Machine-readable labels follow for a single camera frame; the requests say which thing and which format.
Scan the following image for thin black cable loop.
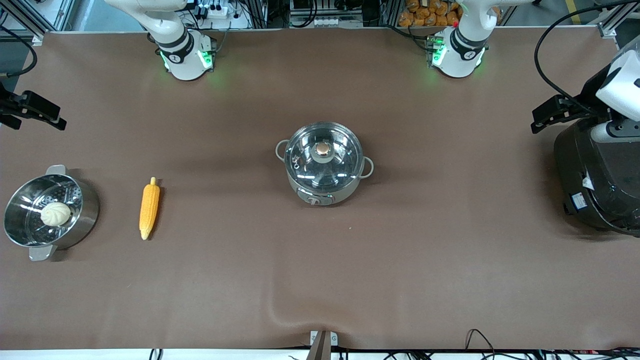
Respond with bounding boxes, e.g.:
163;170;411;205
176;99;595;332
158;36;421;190
465;328;497;360

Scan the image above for yellow corn cob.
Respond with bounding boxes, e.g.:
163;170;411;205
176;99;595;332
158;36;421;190
138;176;162;241

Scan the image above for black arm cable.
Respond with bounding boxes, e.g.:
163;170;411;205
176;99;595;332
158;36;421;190
533;0;640;113
0;24;39;79

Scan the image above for grey electric cooking pot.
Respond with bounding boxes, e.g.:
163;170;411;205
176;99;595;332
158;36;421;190
275;121;375;208

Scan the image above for aluminium frame profile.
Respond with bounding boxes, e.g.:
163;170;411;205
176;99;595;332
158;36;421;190
0;0;77;47

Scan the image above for white power strip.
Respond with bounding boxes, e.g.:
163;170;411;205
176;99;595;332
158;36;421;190
197;0;252;29

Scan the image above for black round appliance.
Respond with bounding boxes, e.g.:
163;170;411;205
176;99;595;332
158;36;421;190
553;117;640;237

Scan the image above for glass pot lid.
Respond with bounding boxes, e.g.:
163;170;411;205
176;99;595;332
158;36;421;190
284;122;364;190

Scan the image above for metal mount bracket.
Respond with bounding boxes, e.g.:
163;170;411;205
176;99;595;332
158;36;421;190
306;329;339;360

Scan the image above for orange snack bags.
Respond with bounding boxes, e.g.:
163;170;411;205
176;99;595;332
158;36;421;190
398;0;462;28

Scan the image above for stainless steel steamer pot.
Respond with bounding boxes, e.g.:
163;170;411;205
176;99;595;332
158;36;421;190
3;164;101;262

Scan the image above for brown table mat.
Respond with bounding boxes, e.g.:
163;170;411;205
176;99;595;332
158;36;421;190
0;27;640;351

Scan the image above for white steamed bun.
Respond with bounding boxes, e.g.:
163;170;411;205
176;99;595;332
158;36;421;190
40;201;72;228

